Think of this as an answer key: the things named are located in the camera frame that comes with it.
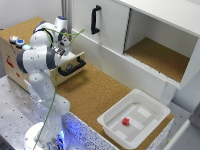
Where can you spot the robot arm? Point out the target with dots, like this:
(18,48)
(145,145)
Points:
(40,63)

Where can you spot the wooden drawer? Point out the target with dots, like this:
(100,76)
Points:
(74,57)

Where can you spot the red button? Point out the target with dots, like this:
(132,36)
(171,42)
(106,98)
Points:
(13,38)

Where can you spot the pink block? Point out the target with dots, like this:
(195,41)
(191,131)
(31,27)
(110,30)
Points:
(125,121)

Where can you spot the wooden drawer box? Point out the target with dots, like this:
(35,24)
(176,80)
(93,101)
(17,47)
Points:
(13,70)

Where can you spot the blue button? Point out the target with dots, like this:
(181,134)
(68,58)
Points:
(20,42)

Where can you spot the green button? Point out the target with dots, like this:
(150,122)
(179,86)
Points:
(26,47)

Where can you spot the white plastic box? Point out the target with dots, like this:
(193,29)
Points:
(146,106)

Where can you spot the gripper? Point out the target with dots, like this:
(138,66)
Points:
(62,45)

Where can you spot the white sliding door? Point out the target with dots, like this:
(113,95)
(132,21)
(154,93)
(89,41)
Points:
(110,23)

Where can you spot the white cabinet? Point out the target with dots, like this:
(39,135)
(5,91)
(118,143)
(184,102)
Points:
(146,71)

